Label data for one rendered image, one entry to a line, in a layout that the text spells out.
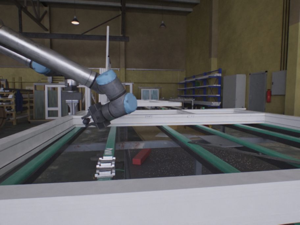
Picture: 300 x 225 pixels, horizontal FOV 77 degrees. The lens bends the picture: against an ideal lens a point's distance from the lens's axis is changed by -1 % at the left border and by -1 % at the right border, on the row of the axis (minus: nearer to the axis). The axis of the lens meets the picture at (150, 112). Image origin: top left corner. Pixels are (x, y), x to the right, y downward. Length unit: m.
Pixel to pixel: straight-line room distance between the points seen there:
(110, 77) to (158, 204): 0.66
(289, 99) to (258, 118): 6.57
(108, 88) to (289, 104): 7.63
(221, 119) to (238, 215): 1.15
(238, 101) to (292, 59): 3.28
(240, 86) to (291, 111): 3.16
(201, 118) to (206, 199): 1.11
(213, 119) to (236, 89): 8.90
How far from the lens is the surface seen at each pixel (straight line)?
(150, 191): 0.28
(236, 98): 10.31
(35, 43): 1.00
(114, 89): 0.86
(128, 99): 0.87
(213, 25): 13.76
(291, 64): 8.24
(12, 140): 0.71
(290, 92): 8.16
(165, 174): 1.22
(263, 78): 9.70
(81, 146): 1.01
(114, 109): 0.91
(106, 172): 0.51
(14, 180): 0.58
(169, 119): 1.32
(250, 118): 1.58
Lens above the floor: 1.07
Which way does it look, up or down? 5 degrees down
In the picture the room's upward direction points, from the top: straight up
